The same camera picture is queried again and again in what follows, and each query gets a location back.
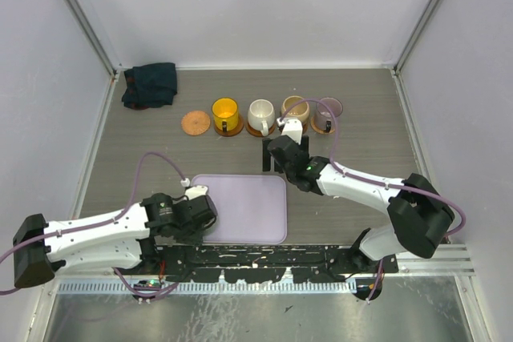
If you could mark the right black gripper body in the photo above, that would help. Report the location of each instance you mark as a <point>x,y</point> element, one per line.
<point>289,175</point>

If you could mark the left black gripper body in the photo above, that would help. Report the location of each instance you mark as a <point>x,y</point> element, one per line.
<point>191,228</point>

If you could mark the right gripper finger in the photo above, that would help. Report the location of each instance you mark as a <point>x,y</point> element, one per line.
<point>304,146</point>
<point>266,156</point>

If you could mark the wooden coaster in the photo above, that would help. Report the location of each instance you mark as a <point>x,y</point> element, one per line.
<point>236,130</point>
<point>252,130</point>
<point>306,127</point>

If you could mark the woven rattan coaster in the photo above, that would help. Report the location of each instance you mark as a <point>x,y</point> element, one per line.
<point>195,123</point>
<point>319,130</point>

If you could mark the purple translucent cup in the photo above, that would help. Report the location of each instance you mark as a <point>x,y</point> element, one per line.
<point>327,112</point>

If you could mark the beige ceramic mug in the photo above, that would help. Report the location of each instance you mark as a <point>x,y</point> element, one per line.
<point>296,109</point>

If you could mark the white ceramic mug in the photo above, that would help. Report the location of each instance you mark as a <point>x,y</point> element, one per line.
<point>261,116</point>

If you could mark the lilac plastic tray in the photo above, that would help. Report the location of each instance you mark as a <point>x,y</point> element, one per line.
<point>251,209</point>

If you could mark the yellow translucent cup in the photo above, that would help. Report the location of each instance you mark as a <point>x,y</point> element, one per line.
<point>226,114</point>

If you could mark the grey ceramic mug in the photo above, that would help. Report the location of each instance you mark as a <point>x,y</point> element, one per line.
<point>190,240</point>

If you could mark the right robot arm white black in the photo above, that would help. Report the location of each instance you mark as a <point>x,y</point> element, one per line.
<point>418,220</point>

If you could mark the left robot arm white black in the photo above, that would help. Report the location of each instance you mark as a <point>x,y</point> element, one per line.
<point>124,239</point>

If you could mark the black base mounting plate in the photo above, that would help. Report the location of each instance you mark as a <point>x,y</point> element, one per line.
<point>252,264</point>

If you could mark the dark blue folded cloth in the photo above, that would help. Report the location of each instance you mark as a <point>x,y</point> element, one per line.
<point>150,86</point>

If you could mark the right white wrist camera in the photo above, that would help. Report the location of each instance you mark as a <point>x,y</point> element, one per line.
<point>292,128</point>

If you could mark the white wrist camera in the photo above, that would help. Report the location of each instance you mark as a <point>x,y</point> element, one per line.
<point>194,190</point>
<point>292,128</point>

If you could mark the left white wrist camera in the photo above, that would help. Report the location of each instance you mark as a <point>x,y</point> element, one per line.
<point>194,190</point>

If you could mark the grey slotted cable duct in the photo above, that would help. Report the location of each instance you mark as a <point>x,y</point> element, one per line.
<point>115,287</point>

